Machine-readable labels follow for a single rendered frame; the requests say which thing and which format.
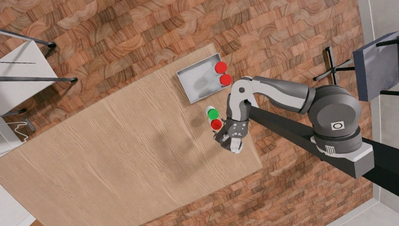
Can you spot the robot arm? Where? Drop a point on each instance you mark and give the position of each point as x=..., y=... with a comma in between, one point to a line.
x=332, y=110

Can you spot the green-capped bottle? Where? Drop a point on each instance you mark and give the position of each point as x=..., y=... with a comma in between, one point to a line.
x=212, y=113

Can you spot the white bottle with red cap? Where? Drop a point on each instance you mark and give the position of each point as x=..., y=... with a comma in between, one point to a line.
x=223, y=79
x=219, y=67
x=215, y=124

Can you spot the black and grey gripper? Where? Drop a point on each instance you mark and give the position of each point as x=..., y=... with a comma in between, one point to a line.
x=219, y=136

